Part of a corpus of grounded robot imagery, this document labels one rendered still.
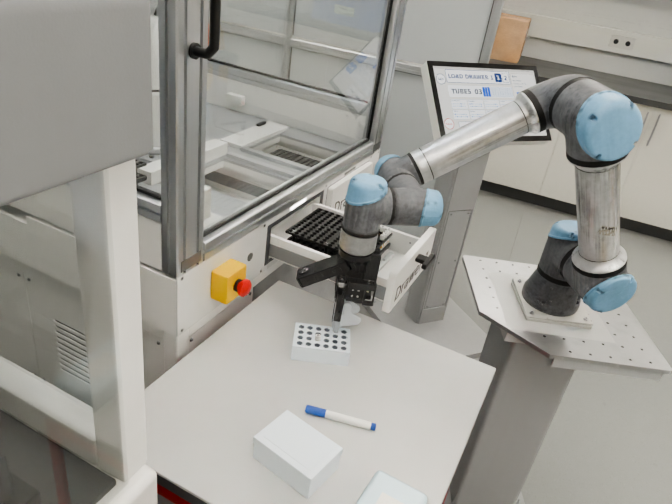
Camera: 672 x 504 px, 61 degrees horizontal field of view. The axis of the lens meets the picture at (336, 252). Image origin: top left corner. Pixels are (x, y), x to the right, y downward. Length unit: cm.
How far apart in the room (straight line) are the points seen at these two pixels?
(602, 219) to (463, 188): 115
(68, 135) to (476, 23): 249
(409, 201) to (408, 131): 191
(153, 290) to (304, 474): 49
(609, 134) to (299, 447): 79
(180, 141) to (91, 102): 52
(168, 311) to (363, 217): 44
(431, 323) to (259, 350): 155
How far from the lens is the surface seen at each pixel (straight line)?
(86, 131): 53
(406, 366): 130
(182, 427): 112
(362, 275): 119
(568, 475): 235
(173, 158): 105
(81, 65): 51
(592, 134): 118
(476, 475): 195
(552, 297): 159
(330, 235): 145
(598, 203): 130
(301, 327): 130
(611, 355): 158
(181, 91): 101
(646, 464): 256
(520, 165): 433
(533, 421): 181
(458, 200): 242
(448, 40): 290
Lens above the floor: 158
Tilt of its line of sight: 29 degrees down
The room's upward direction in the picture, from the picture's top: 9 degrees clockwise
